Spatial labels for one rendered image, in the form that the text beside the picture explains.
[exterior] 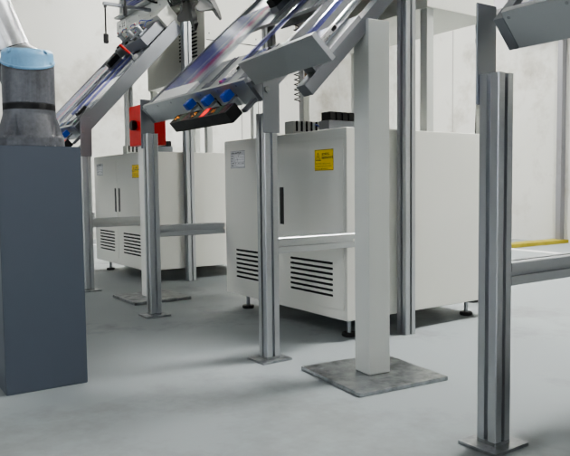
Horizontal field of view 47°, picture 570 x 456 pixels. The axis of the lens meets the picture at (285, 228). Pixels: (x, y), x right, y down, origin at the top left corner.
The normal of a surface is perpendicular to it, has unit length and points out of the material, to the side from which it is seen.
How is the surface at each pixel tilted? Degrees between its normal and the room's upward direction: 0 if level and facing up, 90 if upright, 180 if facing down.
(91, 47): 90
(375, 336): 90
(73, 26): 90
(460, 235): 90
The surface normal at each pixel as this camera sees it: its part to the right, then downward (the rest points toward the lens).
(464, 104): -0.84, 0.04
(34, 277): 0.55, 0.05
